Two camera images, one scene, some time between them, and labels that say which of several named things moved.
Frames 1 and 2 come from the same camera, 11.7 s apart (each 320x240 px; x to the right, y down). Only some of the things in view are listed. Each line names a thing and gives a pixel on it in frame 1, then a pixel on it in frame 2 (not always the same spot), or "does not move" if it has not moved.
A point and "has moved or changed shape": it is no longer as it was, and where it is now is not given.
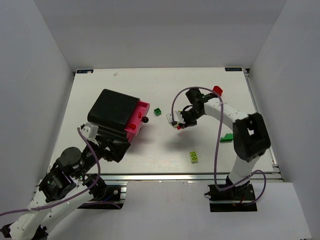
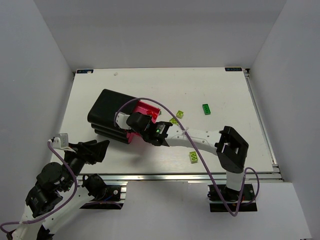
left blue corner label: x=84 y=71 does not move
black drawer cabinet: x=111 y=112 does not move
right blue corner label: x=233 y=69 does not move
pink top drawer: x=140 y=111 has moved or changed shape
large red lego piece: x=217 y=90 -> x=154 y=112
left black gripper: x=106 y=144 -> x=83 y=152
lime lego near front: x=193 y=157 does not move
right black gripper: x=186 y=119 -> x=133 y=121
